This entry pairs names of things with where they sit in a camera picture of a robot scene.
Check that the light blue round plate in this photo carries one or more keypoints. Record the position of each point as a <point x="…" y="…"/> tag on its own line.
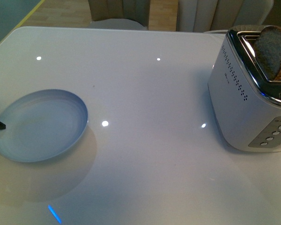
<point x="42" y="125"/>

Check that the beige upholstered chair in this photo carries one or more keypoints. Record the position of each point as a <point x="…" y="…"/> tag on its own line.
<point x="209" y="15"/>
<point x="119" y="14"/>

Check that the beige upholstered chair left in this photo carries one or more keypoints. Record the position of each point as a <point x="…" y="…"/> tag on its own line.
<point x="119" y="14"/>

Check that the white chrome two-slot toaster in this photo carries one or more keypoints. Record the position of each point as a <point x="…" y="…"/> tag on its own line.
<point x="246" y="104"/>

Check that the slice of brown bread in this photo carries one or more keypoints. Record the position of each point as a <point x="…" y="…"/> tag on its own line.
<point x="267" y="49"/>

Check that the beige upholstered chair right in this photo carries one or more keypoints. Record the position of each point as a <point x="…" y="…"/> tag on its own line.
<point x="209" y="15"/>

